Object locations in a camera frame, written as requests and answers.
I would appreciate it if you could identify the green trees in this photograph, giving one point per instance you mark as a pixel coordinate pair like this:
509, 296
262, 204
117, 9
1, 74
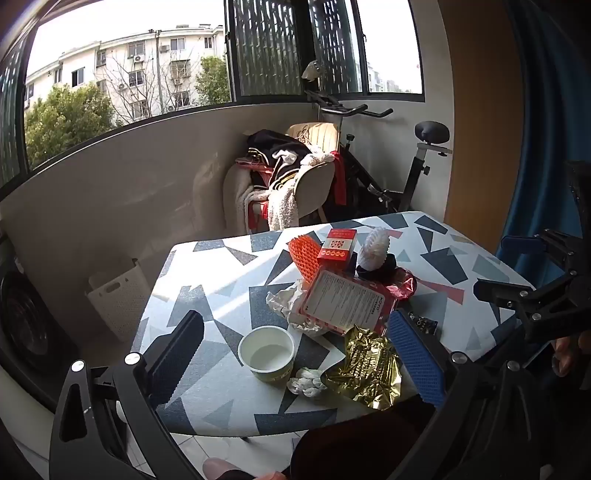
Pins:
64, 120

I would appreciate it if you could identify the person's right hand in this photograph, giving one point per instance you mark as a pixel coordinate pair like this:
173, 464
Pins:
565, 357

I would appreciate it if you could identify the black object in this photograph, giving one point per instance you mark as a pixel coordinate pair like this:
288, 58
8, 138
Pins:
385, 268

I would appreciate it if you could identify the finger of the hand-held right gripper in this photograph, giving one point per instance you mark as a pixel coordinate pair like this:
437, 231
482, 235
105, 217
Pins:
519, 243
501, 290

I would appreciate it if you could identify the blue curtain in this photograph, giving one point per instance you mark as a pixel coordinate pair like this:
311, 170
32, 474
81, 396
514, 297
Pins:
540, 138

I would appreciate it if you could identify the black exercise bike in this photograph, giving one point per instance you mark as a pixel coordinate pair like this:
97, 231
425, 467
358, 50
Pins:
415, 177

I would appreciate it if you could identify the beige chair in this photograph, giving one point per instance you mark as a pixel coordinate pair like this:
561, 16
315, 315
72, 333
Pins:
318, 184

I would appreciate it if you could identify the orange foam net sleeve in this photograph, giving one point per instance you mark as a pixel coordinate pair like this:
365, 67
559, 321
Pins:
304, 256

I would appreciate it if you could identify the geometric patterned tablecloth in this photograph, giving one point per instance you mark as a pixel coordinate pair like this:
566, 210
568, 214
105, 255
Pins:
207, 323

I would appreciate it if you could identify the white paper cup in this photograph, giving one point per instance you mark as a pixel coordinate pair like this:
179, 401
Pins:
265, 355

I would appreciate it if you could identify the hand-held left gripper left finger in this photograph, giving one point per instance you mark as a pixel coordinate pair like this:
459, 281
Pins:
178, 353

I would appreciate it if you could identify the small black packet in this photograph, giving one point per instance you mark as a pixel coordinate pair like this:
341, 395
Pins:
427, 325

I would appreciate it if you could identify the red packet with white label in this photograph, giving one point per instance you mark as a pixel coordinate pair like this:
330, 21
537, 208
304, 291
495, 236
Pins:
344, 297

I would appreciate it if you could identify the white fleece blanket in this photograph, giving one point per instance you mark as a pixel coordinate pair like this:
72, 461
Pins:
281, 207

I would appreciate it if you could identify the brown round trash bin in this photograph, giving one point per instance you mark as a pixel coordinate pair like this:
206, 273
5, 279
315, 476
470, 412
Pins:
360, 450

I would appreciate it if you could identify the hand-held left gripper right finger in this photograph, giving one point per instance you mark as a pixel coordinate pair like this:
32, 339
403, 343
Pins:
418, 355

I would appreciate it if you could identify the dark striped jacket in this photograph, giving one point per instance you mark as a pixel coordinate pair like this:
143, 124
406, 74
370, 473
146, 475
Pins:
277, 152

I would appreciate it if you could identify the white foam net sleeve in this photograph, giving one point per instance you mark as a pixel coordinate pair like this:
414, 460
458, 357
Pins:
374, 249

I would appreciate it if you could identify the dark framed window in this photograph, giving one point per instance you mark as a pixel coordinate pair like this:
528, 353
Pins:
272, 50

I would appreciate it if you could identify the white tissue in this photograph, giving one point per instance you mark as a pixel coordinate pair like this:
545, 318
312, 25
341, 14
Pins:
307, 382

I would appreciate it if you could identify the small printed cardboard box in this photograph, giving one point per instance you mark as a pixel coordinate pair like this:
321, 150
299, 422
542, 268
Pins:
336, 251

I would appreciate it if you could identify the white paper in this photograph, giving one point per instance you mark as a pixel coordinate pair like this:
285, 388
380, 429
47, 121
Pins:
284, 302

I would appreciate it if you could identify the white laundry basket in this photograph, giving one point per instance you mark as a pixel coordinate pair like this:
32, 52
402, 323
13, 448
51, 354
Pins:
115, 300

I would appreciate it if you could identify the white apartment building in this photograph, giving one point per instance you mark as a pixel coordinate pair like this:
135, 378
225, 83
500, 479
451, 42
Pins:
138, 69

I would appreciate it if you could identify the gold foil wrapper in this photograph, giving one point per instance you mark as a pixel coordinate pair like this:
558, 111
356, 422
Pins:
364, 364

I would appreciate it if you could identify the red cloth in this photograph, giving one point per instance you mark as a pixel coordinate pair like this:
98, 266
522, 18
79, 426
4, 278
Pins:
339, 184

